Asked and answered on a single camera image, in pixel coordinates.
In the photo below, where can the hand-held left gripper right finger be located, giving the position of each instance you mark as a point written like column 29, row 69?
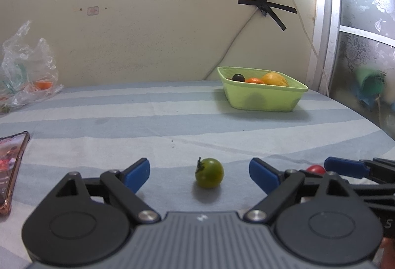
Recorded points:
column 262, row 175

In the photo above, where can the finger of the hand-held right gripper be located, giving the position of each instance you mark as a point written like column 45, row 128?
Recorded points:
column 345, row 166
column 370, row 195

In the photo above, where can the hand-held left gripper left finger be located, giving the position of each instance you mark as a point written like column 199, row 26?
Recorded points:
column 137, row 175

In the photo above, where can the red cherry tomato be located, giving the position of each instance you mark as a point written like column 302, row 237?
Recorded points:
column 315, row 169

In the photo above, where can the green cherry tomato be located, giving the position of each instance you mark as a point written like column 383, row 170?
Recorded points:
column 209, row 177

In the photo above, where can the light green plastic bowl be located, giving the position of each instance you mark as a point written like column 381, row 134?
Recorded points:
column 262, row 99

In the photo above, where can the person's right hand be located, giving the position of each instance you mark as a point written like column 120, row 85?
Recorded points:
column 388, row 253

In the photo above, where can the striped blue cloth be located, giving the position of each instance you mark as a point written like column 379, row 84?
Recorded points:
column 123, row 121

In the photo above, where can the green object behind glass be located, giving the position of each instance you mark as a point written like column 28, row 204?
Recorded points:
column 370, row 84

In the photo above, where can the mandarin orange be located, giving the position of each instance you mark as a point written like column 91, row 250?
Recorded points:
column 43, row 84
column 254, row 80

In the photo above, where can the yellow round fruit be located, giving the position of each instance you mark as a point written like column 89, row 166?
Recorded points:
column 274, row 79

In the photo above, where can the dark purple plum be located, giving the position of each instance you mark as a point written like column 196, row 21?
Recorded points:
column 238, row 77

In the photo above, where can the smartphone in clear case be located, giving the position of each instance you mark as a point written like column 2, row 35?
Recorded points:
column 10, row 164

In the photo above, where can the patterned frosted glass door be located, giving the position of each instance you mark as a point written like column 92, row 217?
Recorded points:
column 364, row 25

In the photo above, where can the clear plastic bag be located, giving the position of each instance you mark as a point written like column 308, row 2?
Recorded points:
column 27, row 68

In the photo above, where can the black tape cross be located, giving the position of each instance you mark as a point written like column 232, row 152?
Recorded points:
column 265, row 5

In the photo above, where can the small pale wall sticker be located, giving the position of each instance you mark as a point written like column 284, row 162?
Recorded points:
column 92, row 10

